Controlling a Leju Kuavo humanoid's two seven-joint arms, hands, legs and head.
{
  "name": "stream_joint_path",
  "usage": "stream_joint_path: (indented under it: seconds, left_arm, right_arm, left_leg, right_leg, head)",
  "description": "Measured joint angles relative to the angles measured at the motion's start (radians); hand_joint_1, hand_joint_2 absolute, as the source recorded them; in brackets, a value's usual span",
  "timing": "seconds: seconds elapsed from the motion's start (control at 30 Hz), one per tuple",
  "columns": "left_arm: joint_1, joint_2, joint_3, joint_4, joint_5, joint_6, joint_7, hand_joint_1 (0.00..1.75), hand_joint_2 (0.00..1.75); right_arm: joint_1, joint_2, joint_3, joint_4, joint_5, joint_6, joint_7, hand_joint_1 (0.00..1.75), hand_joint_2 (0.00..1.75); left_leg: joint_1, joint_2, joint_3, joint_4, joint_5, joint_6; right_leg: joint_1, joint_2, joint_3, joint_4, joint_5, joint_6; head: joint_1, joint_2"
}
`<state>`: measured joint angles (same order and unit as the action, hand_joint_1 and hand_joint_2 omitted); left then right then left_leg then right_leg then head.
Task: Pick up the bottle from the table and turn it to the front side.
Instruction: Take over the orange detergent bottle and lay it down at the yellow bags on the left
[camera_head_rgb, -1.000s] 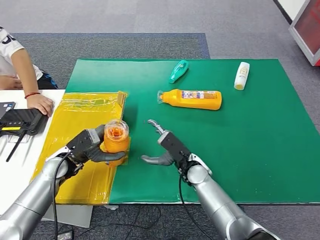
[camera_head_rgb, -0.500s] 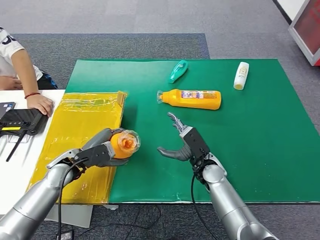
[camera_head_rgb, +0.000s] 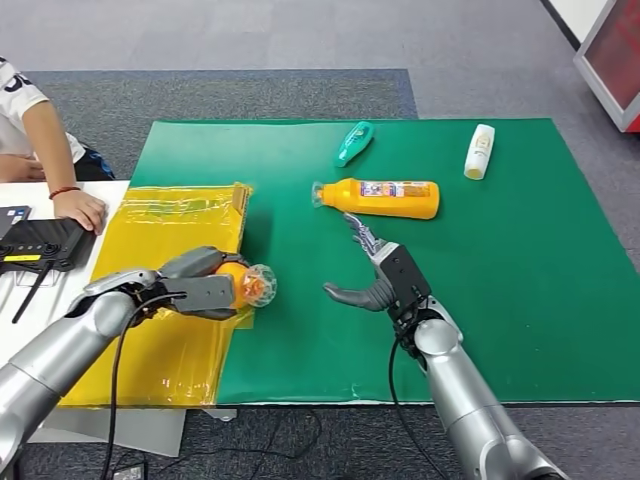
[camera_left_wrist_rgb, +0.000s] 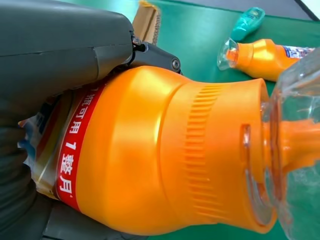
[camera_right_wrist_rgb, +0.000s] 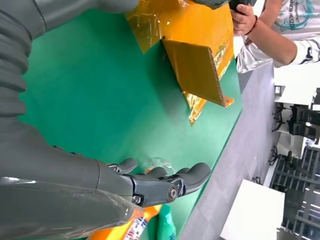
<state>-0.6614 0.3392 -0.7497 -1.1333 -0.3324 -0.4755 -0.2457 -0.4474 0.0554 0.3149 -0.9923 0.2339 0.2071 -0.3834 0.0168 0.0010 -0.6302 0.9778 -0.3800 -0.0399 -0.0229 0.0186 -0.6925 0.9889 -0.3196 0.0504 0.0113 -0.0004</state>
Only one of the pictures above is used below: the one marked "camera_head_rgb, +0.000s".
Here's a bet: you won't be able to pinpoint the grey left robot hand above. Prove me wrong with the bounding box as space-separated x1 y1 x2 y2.
157 246 246 281

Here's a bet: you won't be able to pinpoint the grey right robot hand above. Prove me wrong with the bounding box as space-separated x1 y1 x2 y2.
322 212 401 314

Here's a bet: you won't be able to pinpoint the orange bottle with clear cap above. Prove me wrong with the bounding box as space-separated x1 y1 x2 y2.
310 177 441 221
214 261 278 311

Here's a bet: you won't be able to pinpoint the teal plastic bottle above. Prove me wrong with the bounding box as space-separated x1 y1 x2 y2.
333 121 375 169

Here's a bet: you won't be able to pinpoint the white plastic bottle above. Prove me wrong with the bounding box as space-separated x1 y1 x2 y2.
463 123 496 181

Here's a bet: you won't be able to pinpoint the yellow plastic sheet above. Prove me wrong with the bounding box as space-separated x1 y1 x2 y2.
60 183 256 409

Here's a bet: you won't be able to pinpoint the green table mat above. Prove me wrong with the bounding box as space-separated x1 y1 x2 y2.
128 119 640 407

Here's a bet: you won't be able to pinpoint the person's hand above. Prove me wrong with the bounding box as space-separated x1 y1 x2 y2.
53 188 109 236

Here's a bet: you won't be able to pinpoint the grey flat panel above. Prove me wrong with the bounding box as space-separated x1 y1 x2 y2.
29 407 187 458

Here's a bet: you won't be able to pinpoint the black router with antenna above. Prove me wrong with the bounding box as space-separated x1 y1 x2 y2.
0 218 99 326

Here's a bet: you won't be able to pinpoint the black power adapter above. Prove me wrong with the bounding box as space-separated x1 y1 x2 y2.
110 463 147 480

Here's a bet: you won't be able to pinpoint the dark laptop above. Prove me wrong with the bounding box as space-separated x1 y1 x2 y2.
0 205 32 241

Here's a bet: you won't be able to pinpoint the red and white cabinet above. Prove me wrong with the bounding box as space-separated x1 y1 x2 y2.
574 0 640 134

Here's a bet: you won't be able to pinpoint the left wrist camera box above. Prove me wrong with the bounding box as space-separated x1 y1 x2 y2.
172 274 238 323

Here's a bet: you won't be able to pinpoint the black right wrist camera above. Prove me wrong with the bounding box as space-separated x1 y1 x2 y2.
382 244 432 321

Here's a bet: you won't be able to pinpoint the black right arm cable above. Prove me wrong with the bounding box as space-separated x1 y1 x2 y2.
387 334 451 480

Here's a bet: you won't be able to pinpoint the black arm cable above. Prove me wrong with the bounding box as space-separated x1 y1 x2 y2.
100 292 187 480
387 334 451 480

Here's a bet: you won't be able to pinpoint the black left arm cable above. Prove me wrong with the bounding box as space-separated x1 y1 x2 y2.
100 292 187 480

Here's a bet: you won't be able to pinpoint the black floor cable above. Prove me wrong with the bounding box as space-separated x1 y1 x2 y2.
125 409 324 480

